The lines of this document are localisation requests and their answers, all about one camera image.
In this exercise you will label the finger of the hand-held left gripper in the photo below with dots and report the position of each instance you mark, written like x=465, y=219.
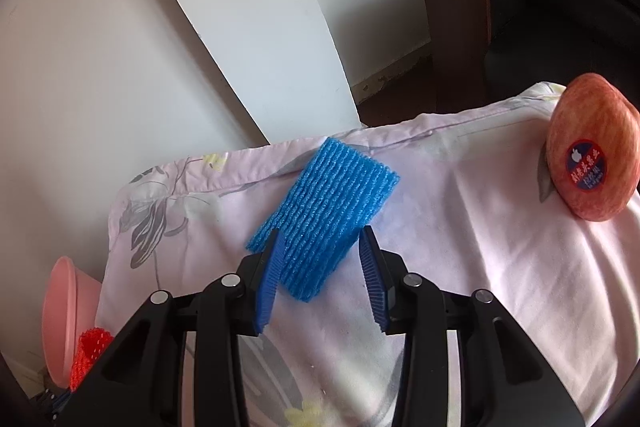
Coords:
x=50, y=402

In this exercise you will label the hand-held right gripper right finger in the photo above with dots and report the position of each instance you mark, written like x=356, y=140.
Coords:
x=372, y=287

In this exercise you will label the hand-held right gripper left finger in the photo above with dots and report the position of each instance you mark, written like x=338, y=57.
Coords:
x=267, y=287

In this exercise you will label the red foam fruit net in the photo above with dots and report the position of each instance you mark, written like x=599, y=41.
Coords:
x=90, y=347

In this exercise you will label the pink plastic bucket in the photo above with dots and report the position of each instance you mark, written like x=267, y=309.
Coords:
x=60, y=307

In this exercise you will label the blue foam fruit net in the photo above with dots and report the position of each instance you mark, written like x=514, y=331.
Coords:
x=330, y=197

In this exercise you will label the pink floral cloth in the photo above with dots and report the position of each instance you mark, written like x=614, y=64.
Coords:
x=475, y=232

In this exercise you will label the brown wooden cabinet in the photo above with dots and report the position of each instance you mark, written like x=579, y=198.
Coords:
x=455, y=32

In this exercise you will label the red apple with sticker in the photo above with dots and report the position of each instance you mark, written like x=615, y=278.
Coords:
x=590, y=117

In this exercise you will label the black chair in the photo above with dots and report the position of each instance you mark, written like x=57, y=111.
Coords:
x=550, y=32

